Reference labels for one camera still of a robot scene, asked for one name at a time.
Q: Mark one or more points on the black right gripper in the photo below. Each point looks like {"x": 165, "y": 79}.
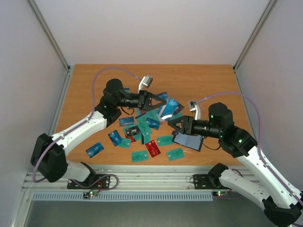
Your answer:
{"x": 187, "y": 125}

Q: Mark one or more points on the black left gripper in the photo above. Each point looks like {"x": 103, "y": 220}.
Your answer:
{"x": 144, "y": 95}

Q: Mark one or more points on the dark blue card holder wallet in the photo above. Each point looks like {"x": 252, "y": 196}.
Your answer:
{"x": 189, "y": 141}

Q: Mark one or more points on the teal vip card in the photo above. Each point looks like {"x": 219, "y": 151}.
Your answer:
{"x": 165, "y": 140}
{"x": 139, "y": 156}
{"x": 175, "y": 154}

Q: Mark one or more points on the blue striped card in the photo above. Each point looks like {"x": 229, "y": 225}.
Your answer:
{"x": 170, "y": 109}

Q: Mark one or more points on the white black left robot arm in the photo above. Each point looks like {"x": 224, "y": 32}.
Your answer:
{"x": 50, "y": 152}

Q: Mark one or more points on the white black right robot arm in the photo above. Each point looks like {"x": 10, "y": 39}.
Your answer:
{"x": 281, "y": 202}

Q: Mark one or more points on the blue VIP card back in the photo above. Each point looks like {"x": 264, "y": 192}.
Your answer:
{"x": 163, "y": 95}

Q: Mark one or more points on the blue vip card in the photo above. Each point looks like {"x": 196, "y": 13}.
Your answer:
{"x": 95, "y": 149}
{"x": 163, "y": 95}
{"x": 154, "y": 124}

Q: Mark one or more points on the blue VIP card centre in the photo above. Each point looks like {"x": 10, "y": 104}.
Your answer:
{"x": 154, "y": 124}

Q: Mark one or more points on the teal VIP card front right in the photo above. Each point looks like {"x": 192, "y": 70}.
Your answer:
{"x": 175, "y": 154}

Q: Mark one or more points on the red card centre front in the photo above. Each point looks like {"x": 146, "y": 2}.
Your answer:
{"x": 152, "y": 148}

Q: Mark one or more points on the black VIP card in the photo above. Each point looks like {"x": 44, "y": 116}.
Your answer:
{"x": 132, "y": 131}

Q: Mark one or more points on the blue card with stripe left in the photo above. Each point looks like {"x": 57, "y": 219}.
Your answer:
{"x": 126, "y": 121}

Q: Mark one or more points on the blue card left middle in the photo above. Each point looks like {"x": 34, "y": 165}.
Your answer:
{"x": 115, "y": 138}

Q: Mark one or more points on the blue VIP card far left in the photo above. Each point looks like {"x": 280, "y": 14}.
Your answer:
{"x": 95, "y": 149}

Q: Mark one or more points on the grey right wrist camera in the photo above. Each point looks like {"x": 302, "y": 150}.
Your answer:
{"x": 195, "y": 108}

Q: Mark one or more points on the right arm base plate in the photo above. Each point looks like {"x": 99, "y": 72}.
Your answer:
{"x": 202, "y": 182}

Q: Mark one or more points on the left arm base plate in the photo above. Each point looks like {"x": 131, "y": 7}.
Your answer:
{"x": 98, "y": 181}

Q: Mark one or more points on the grey slotted cable duct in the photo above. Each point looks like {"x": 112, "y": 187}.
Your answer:
{"x": 123, "y": 196}

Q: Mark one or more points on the aluminium frame post right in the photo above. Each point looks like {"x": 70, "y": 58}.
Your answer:
{"x": 255, "y": 32}

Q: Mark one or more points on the aluminium frame post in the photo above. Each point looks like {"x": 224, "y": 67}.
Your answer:
{"x": 255, "y": 32}
{"x": 39, "y": 16}

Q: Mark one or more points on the aluminium frame post left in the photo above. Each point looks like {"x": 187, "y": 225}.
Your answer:
{"x": 39, "y": 16}

